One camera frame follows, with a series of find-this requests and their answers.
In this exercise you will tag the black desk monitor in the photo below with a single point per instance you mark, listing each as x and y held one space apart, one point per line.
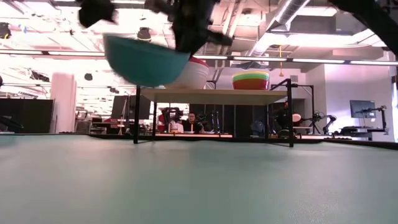
121 107

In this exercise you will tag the person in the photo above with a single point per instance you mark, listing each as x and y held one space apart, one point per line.
192 125
283 119

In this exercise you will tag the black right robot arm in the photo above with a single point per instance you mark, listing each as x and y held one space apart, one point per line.
376 18

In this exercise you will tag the black background robot arm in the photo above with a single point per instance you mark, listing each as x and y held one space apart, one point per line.
325 122

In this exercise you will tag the wooden shelf black metal legs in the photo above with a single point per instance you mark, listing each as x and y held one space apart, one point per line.
217 96

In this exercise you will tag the black wall monitor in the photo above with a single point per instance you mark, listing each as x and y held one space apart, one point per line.
362 109

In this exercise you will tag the black round hanging fixture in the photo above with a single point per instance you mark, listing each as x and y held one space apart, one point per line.
144 34
88 76

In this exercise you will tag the yellow translucent bowl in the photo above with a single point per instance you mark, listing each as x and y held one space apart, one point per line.
251 74

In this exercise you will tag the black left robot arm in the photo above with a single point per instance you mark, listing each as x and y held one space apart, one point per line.
96 12

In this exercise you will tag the white round object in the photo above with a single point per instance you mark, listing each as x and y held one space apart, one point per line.
296 117

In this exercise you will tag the red bowl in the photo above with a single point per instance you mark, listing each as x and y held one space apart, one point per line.
200 62

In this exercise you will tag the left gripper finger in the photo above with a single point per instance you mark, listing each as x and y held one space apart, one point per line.
188 46

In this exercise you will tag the black metal table frame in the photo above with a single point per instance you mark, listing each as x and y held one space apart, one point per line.
342 141

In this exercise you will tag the dark partition wall panel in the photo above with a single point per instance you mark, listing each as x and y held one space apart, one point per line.
26 115

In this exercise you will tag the magenta translucent bowl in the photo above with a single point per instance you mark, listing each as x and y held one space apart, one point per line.
251 85

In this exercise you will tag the green table mat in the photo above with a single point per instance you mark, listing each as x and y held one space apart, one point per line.
199 180

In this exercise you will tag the green translucent bowl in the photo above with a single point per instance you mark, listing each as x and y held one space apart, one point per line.
251 78

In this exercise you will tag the silver ventilation duct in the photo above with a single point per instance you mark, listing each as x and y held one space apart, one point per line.
289 12

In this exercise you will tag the white bowl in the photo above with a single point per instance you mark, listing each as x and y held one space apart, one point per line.
194 77

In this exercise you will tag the dark teal bowl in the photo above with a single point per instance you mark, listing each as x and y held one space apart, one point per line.
143 65

